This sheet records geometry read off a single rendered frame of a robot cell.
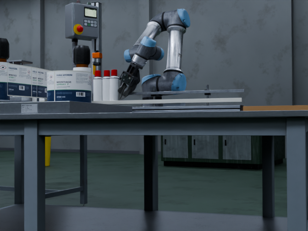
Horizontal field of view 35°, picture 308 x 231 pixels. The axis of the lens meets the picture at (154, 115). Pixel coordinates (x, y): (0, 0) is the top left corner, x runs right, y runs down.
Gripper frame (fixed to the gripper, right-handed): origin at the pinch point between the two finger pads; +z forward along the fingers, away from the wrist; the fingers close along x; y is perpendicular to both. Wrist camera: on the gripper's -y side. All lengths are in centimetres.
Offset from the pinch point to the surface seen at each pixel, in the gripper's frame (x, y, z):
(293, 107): 82, 14, -39
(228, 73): -142, -922, -39
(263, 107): 70, 14, -32
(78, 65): -15.6, 31.4, -7.4
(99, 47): -31.7, -13.3, -16.6
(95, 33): -36.6, -10.2, -22.9
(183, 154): -80, -618, 128
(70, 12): -51, 0, -27
